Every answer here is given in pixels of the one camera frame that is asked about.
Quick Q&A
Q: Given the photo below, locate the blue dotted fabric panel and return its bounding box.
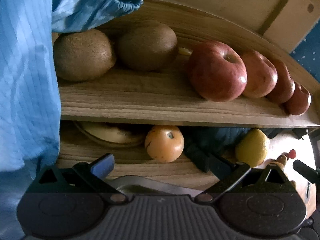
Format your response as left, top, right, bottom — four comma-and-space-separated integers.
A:
290, 21, 320, 82

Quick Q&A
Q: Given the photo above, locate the red apple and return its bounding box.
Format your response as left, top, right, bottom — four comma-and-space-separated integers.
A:
240, 50, 278, 98
285, 82, 311, 116
188, 41, 247, 102
266, 59, 295, 105

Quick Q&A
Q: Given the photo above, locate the stainless steel tray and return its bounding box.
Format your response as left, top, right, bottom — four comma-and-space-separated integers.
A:
105, 176, 202, 197

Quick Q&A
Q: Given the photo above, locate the brown kiwi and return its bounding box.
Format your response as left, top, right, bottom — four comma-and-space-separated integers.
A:
53, 29, 116, 82
118, 20, 178, 71

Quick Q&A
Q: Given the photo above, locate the orange persimmon fruit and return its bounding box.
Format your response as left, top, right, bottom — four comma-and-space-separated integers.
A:
144, 125, 184, 163

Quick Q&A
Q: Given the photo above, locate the blue striped garment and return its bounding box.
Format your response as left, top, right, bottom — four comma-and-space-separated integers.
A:
1, 0, 61, 239

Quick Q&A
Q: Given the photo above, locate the dark blue cloth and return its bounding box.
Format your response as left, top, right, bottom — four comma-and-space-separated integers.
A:
180, 126, 281, 173

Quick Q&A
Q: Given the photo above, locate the banana bunch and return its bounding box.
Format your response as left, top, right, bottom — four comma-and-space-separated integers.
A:
75, 121, 147, 148

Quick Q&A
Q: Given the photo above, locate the blue elastic sleeve cuff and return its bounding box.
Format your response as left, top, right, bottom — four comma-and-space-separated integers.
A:
52, 0, 144, 33

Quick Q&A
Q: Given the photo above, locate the brown kiwi right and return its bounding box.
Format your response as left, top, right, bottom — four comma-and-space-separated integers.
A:
118, 20, 178, 71

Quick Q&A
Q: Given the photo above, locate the brown kiwi left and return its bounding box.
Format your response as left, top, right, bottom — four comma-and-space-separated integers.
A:
53, 29, 116, 82

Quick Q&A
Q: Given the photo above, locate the curved wooden shelf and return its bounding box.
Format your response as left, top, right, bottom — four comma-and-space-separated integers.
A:
58, 0, 319, 128

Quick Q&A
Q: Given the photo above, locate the wooden cabinet panel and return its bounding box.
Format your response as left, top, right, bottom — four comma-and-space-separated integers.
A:
174, 0, 319, 53

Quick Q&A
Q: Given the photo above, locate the red cherry tomato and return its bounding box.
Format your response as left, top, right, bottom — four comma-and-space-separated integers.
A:
289, 149, 297, 159

